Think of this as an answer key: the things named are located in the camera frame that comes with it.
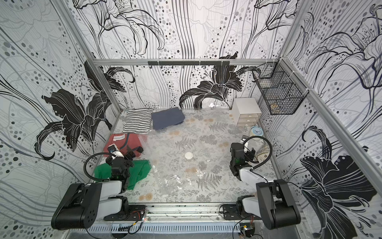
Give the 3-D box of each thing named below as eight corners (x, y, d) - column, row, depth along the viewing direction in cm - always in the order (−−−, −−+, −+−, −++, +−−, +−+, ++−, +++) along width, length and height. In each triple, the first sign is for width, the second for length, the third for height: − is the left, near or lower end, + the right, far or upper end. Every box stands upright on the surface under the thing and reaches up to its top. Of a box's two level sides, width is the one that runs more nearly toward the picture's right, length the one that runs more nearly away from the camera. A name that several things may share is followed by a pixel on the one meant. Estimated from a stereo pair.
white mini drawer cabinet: (234, 126, 110) (238, 114, 99) (230, 106, 124) (233, 93, 113) (256, 126, 110) (263, 114, 99) (249, 106, 124) (254, 93, 113)
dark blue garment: (154, 130, 108) (153, 128, 105) (151, 114, 119) (150, 111, 116) (186, 122, 113) (185, 120, 110) (180, 107, 123) (180, 104, 121)
